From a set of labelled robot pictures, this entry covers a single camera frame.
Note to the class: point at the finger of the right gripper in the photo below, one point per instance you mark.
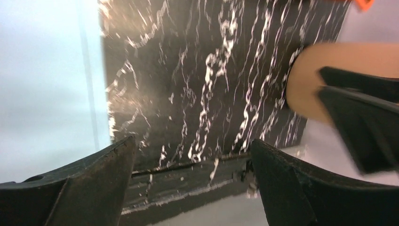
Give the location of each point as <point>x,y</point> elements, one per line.
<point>368,126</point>
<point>380,87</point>

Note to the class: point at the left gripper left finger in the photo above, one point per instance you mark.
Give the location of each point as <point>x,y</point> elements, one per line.
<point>87,192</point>

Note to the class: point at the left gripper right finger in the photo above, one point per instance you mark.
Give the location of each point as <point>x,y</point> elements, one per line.
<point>297,193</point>

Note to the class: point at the tan bucket with black liner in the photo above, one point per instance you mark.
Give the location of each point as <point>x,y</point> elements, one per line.
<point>304,81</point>

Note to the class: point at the orange plastic tray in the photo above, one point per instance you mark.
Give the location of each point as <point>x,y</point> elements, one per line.
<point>363,5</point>

